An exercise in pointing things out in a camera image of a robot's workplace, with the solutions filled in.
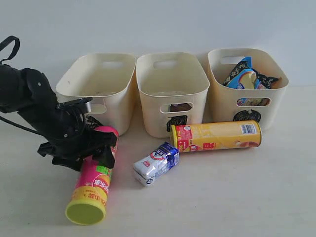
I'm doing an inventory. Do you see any orange mutton noodle packet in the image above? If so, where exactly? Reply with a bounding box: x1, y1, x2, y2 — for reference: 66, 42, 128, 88
253, 69, 282, 89

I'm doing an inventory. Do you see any pink chips can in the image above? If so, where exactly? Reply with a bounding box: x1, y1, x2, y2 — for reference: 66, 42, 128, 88
65, 125, 119, 226

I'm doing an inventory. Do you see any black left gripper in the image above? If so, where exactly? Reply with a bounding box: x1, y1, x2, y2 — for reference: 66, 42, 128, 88
17, 98, 119, 171

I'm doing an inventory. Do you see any cream bin triangle mark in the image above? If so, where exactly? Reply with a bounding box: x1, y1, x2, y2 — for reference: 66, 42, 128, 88
56, 53, 137, 135

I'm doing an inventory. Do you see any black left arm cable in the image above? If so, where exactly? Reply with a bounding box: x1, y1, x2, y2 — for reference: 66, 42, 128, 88
0, 36, 47, 136

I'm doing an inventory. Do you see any small blue white packet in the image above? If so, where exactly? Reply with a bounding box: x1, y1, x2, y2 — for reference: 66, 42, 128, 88
133, 142, 179, 187

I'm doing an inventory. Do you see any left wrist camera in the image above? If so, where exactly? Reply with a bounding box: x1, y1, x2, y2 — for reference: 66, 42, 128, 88
57, 97, 93, 114

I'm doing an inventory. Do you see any cream bin square mark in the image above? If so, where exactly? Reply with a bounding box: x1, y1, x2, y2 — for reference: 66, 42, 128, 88
136, 52, 210, 138

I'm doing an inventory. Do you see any cream bin circle mark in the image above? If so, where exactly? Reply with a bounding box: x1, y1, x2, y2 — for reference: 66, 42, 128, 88
207, 48, 289, 131

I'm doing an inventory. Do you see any yellow chips can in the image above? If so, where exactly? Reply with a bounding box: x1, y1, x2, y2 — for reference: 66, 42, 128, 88
170, 120, 262, 153

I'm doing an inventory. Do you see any blue seafood noodle packet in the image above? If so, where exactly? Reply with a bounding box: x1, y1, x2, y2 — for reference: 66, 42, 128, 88
222, 56, 259, 107

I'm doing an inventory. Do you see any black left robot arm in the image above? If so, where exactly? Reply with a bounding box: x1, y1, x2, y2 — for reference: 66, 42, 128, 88
0, 65, 117, 171

